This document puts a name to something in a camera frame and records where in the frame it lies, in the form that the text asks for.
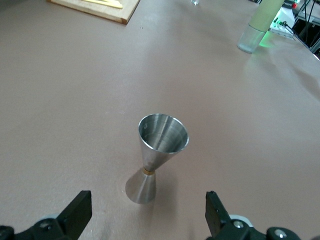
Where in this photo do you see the steel hourglass jigger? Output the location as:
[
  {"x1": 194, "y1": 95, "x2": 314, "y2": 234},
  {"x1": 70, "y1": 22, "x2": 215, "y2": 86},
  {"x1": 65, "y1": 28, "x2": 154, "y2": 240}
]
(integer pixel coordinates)
[{"x1": 124, "y1": 113, "x2": 190, "y2": 205}]

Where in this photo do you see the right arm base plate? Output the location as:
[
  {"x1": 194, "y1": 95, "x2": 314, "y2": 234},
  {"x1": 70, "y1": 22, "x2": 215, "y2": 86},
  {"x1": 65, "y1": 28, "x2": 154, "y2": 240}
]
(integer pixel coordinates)
[{"x1": 268, "y1": 6, "x2": 305, "y2": 38}]

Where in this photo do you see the green sleeved glass bottle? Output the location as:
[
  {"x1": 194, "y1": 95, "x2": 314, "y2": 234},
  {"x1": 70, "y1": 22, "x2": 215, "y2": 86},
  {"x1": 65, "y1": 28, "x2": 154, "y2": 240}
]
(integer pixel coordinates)
[{"x1": 236, "y1": 0, "x2": 286, "y2": 55}]

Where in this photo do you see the black cable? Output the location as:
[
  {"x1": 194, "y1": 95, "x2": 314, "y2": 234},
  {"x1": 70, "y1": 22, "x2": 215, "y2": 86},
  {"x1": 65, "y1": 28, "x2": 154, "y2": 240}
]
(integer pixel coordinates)
[{"x1": 282, "y1": 21, "x2": 320, "y2": 55}]

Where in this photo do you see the yellow plastic knife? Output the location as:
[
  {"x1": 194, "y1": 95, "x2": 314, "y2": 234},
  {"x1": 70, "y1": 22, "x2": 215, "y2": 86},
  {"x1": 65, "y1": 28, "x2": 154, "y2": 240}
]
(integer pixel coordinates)
[{"x1": 94, "y1": 0, "x2": 124, "y2": 10}]

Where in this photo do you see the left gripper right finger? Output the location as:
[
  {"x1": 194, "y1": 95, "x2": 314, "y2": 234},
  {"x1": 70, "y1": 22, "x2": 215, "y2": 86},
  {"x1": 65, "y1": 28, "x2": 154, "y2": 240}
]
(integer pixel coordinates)
[{"x1": 204, "y1": 191, "x2": 301, "y2": 240}]

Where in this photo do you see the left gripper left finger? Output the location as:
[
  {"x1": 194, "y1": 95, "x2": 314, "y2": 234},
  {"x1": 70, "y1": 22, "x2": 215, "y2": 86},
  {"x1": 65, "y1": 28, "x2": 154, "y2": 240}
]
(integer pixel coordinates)
[{"x1": 0, "y1": 190, "x2": 93, "y2": 240}]

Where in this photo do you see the brown table cover sheet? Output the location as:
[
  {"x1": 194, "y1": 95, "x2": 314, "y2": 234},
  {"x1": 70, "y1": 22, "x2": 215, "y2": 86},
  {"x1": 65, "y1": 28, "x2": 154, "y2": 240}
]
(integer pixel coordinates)
[{"x1": 0, "y1": 0, "x2": 320, "y2": 240}]

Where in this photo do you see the wooden cutting board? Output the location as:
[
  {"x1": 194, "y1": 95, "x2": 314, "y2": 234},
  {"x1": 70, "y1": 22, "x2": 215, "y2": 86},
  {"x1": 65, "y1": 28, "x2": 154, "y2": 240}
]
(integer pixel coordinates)
[{"x1": 46, "y1": 0, "x2": 141, "y2": 25}]

